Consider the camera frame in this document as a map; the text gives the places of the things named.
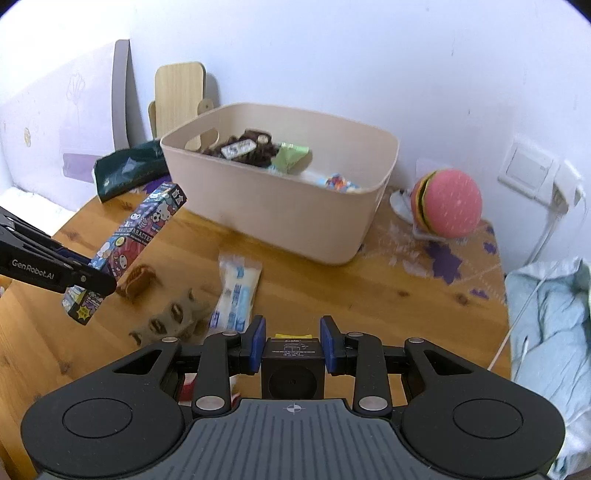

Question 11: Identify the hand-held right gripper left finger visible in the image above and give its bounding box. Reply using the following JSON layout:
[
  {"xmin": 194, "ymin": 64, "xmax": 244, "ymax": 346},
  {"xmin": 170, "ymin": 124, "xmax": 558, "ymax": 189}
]
[{"xmin": 111, "ymin": 315, "xmax": 267, "ymax": 414}]

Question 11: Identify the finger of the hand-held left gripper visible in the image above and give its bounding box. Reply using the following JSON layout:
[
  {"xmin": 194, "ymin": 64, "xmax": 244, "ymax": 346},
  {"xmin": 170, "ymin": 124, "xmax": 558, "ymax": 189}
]
[
  {"xmin": 0, "ymin": 207, "xmax": 89, "ymax": 267},
  {"xmin": 62, "ymin": 258, "xmax": 117, "ymax": 297}
]

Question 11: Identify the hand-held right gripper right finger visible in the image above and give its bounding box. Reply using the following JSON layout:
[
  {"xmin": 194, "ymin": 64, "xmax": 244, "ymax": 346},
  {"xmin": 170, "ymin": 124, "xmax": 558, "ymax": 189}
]
[{"xmin": 320, "ymin": 315, "xmax": 476, "ymax": 412}]

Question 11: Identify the small black box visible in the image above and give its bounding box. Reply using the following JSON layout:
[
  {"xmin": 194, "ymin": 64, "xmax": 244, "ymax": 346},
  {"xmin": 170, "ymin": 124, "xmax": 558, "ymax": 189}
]
[{"xmin": 261, "ymin": 337, "xmax": 322, "ymax": 400}]

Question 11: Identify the long cartoon printed box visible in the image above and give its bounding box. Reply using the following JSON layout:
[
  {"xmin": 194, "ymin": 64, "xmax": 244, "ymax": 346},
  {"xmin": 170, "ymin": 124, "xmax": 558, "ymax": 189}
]
[{"xmin": 61, "ymin": 182, "xmax": 188, "ymax": 328}]

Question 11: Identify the beige plastic storage bin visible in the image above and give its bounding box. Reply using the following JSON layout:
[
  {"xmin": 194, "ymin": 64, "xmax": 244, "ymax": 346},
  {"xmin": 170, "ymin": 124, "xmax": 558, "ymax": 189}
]
[{"xmin": 159, "ymin": 103, "xmax": 400, "ymax": 265}]

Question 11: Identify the blue cartoon card packet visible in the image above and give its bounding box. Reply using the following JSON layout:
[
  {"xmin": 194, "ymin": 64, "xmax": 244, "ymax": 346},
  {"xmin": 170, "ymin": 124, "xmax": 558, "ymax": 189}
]
[{"xmin": 318, "ymin": 173, "xmax": 361, "ymax": 192}]

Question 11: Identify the light green cartoon snack packet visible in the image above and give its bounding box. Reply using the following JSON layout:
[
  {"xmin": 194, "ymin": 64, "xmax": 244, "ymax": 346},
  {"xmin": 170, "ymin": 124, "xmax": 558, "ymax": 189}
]
[{"xmin": 270, "ymin": 142, "xmax": 311, "ymax": 175}]

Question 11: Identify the brown fluffy hair bow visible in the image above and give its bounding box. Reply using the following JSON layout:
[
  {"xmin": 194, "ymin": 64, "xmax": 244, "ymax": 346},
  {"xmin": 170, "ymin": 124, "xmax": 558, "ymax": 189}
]
[{"xmin": 198, "ymin": 129, "xmax": 280, "ymax": 168}]

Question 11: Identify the wooden desktop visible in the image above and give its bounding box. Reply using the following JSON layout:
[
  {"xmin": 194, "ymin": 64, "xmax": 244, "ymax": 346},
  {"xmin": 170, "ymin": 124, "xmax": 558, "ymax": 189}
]
[{"xmin": 0, "ymin": 182, "xmax": 514, "ymax": 467}]

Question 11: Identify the white blue plastic packet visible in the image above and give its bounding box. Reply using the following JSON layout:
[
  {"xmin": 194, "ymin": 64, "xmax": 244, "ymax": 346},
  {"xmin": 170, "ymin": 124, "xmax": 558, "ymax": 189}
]
[{"xmin": 208, "ymin": 251, "xmax": 264, "ymax": 334}]

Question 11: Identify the white purple headboard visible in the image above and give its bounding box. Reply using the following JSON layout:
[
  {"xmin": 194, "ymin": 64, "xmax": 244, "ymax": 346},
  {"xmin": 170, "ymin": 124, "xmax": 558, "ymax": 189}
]
[{"xmin": 0, "ymin": 39, "xmax": 144, "ymax": 213}]

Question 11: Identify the dark green tissue pack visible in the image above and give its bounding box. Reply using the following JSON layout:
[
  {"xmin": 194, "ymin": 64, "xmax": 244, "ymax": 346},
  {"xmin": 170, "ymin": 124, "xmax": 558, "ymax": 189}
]
[{"xmin": 93, "ymin": 138, "xmax": 171, "ymax": 204}]

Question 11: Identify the purple star table mat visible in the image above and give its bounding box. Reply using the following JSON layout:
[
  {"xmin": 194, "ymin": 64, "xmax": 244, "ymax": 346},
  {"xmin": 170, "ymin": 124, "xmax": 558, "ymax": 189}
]
[{"xmin": 134, "ymin": 178, "xmax": 509, "ymax": 308}]

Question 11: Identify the white plastic wrapper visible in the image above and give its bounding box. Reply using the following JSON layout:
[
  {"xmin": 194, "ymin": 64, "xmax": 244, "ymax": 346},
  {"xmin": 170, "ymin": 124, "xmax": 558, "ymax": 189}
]
[{"xmin": 390, "ymin": 187, "xmax": 439, "ymax": 241}]

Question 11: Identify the pink burger toy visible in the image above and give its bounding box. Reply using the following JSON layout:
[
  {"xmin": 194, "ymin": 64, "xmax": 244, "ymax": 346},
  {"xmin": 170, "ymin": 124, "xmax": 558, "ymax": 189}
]
[{"xmin": 411, "ymin": 168, "xmax": 483, "ymax": 239}]

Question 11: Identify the wooden tabletop mirror stand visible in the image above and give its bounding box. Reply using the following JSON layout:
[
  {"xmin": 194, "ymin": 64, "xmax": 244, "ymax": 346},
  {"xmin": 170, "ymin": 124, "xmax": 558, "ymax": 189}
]
[{"xmin": 148, "ymin": 61, "xmax": 220, "ymax": 151}]

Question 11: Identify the light blue cloth bag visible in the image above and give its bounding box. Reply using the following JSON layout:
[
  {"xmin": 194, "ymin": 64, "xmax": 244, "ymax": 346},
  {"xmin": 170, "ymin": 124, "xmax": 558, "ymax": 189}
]
[{"xmin": 504, "ymin": 256, "xmax": 591, "ymax": 476}]

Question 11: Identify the white charger cable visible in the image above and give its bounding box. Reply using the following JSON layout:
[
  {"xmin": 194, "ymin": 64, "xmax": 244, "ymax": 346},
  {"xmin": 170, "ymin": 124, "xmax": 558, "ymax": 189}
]
[{"xmin": 522, "ymin": 185, "xmax": 587, "ymax": 267}]

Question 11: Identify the white wall switch plate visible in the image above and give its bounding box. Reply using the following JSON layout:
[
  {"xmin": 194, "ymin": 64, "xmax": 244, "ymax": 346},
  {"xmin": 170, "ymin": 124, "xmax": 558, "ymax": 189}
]
[{"xmin": 498, "ymin": 141, "xmax": 561, "ymax": 200}]

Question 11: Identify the white wall charger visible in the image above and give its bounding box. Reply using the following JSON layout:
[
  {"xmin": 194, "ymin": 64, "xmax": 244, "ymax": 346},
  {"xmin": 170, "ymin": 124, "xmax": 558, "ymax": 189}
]
[{"xmin": 551, "ymin": 159, "xmax": 589, "ymax": 213}]

